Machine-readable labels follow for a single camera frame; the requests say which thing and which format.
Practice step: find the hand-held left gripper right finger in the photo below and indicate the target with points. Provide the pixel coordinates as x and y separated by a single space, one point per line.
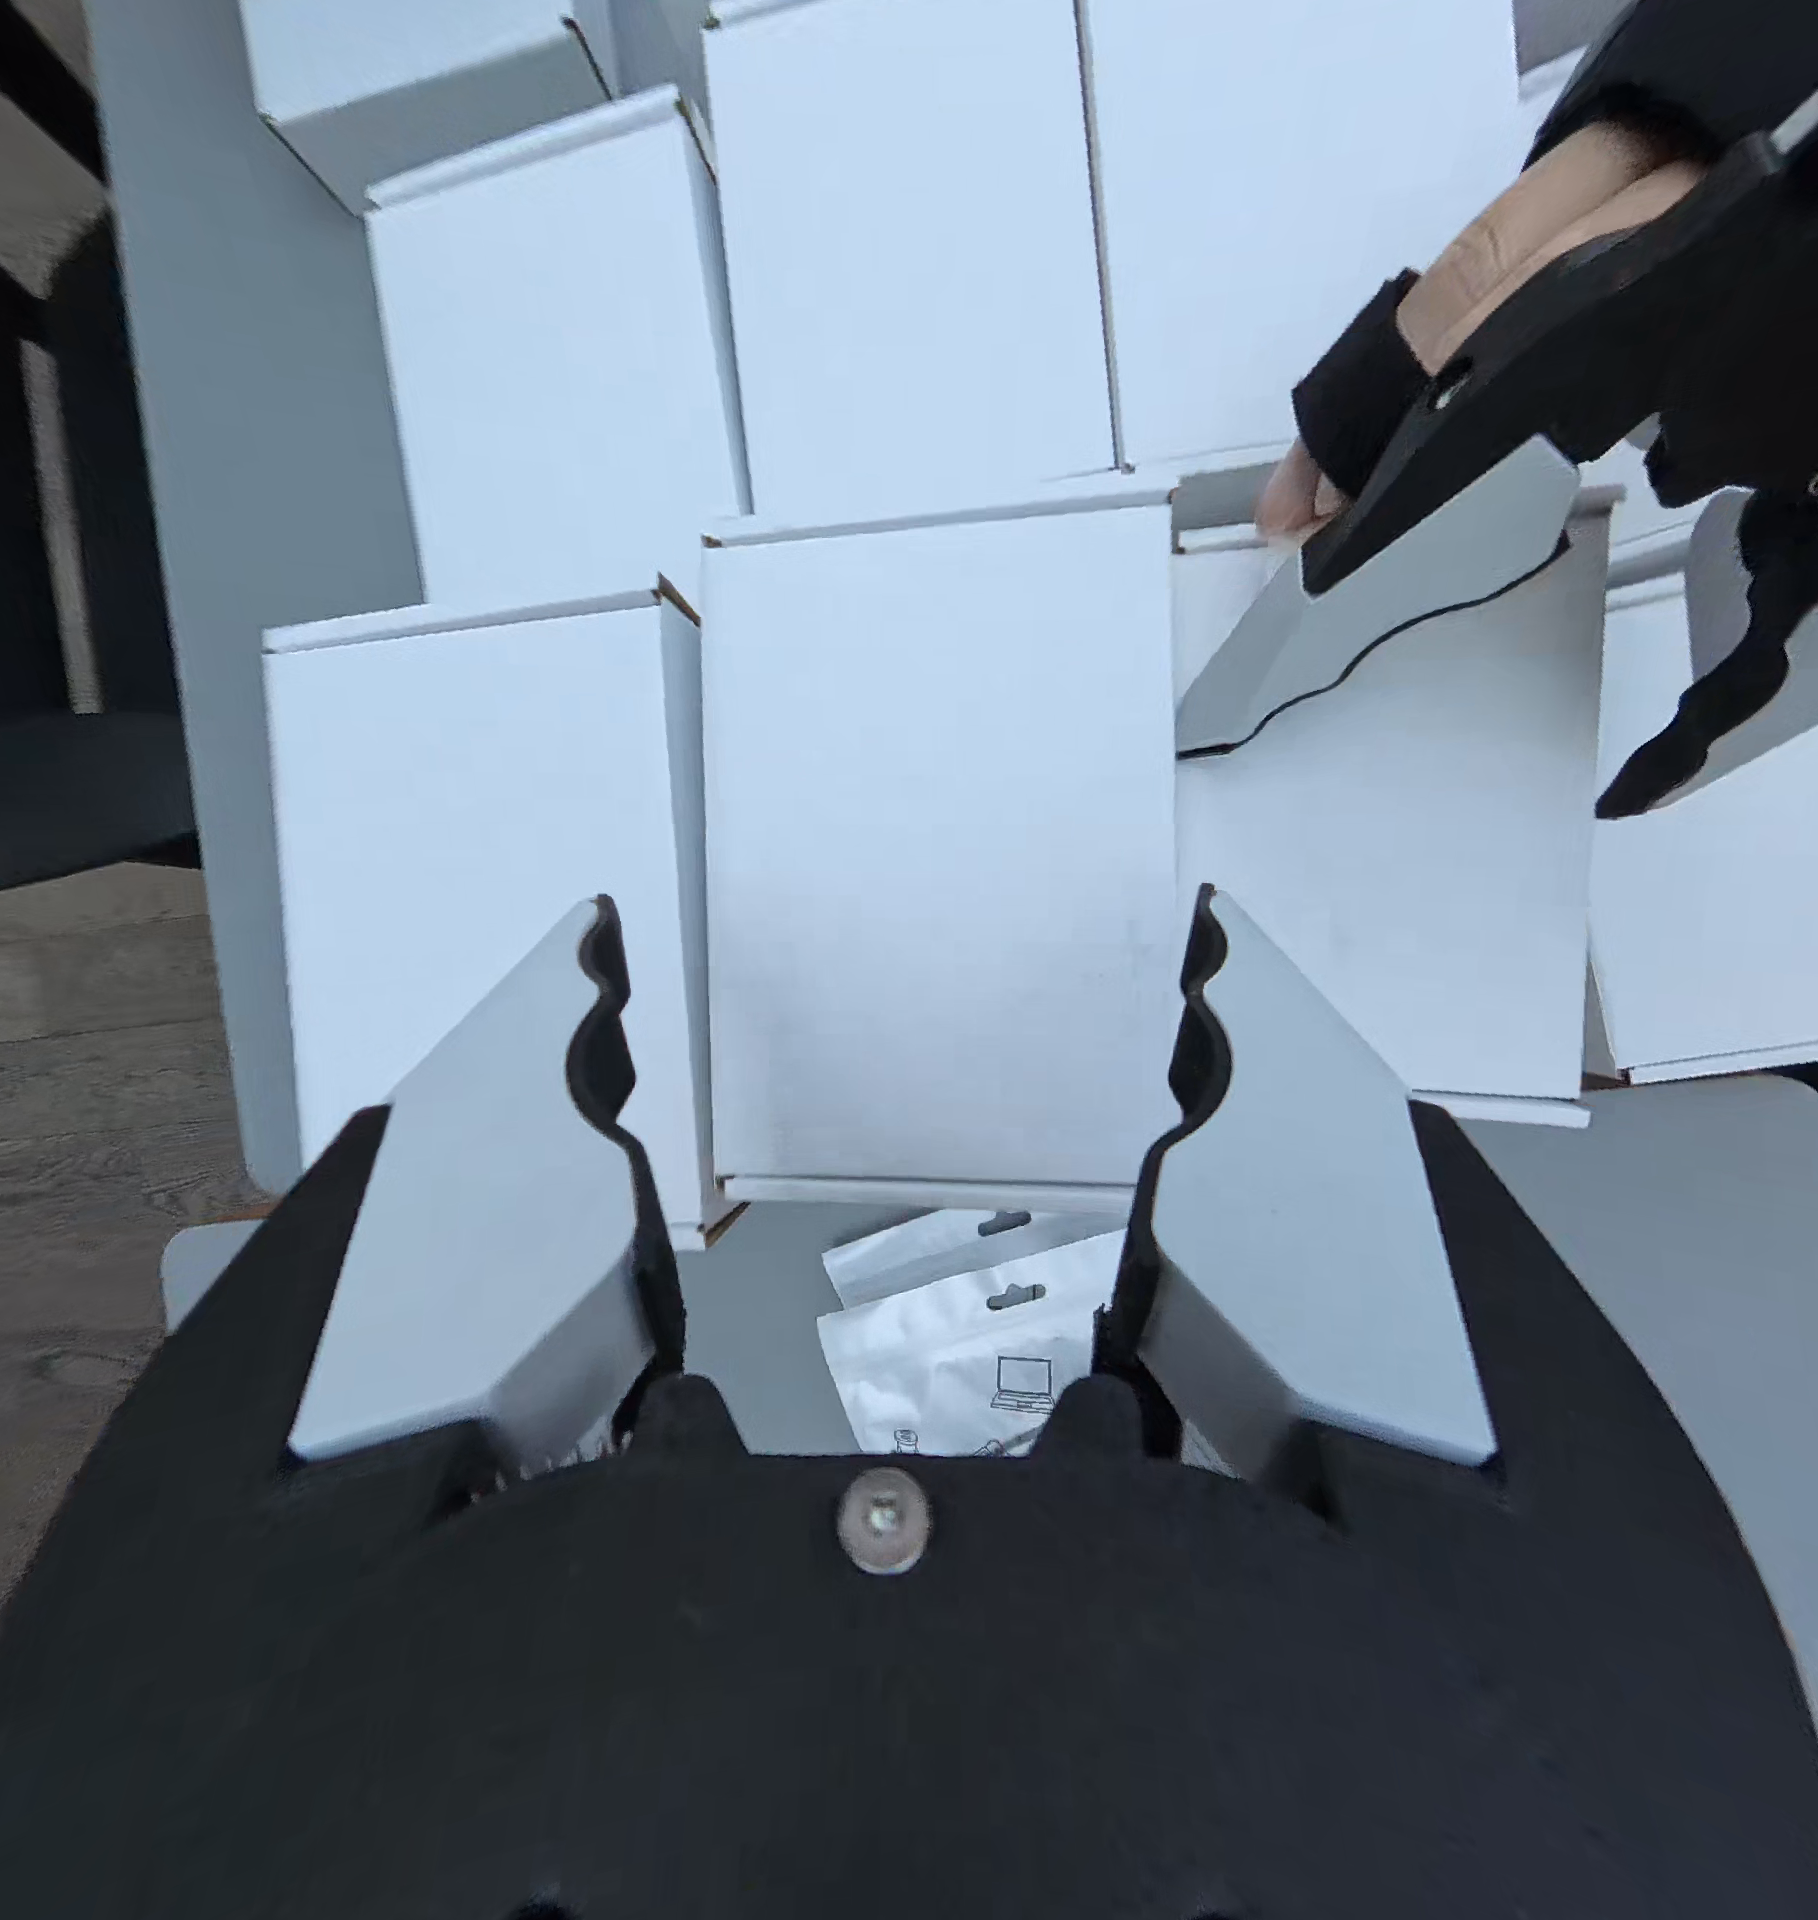
1314 1230

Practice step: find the pile of white boxes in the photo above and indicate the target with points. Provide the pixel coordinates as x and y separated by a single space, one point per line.
534 374

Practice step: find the white printed zip pouch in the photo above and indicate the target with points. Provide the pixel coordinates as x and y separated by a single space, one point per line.
909 1252
938 1351

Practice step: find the white cardboard box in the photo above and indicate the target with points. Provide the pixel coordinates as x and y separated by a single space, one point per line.
938 825
1374 931

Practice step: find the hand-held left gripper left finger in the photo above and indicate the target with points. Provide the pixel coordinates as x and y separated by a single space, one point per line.
475 1230

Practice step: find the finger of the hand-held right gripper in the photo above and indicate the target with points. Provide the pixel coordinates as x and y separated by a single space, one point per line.
1388 584
1726 600

